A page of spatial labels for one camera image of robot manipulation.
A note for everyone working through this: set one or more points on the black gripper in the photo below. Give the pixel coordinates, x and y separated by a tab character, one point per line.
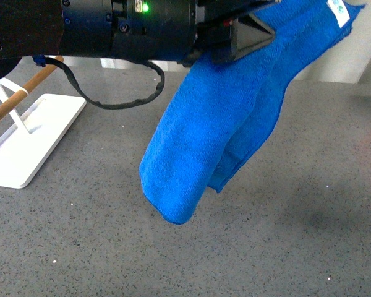
182	31

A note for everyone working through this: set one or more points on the blue microfiber cloth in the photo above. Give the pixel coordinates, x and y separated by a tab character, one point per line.
222	114

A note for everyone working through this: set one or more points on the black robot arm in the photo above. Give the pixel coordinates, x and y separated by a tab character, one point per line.
31	28

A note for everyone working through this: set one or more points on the right wooden rack rod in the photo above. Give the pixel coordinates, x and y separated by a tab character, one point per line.
10	104

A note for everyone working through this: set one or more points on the white towel rack stand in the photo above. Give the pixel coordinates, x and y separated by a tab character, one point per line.
26	145

